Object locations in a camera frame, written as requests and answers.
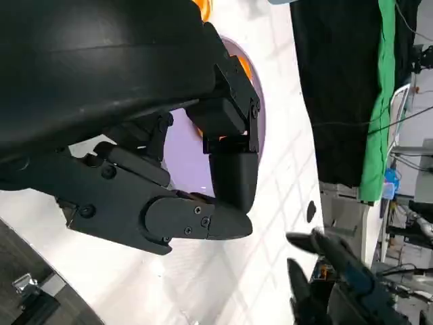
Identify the silver metal clamp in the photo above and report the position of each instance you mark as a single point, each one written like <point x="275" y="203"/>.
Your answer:
<point x="25" y="287"/>

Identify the black backdrop cloth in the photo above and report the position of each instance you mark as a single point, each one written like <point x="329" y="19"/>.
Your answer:
<point x="338" y="84"/>

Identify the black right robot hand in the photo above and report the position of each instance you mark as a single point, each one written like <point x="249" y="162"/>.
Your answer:
<point x="311" y="287"/>

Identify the blue plastic object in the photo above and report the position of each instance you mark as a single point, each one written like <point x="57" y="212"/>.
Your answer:
<point x="391" y="179"/>

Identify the green cloth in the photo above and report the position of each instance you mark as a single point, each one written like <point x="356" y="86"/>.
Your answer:
<point x="387" y="50"/>

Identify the grey machine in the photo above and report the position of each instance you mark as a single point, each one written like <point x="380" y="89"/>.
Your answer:
<point x="423" y="159"/>

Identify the pale green mug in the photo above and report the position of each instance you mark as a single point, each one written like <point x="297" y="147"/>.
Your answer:
<point x="279" y="1"/>

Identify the orange white toy bread roll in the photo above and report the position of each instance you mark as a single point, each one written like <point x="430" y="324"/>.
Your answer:
<point x="206" y="8"/>
<point x="246" y="69"/>

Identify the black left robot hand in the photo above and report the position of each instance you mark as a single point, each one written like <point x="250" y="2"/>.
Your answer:
<point x="101" y="67"/>

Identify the lilac plate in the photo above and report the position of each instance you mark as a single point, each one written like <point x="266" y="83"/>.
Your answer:
<point x="184" y="159"/>

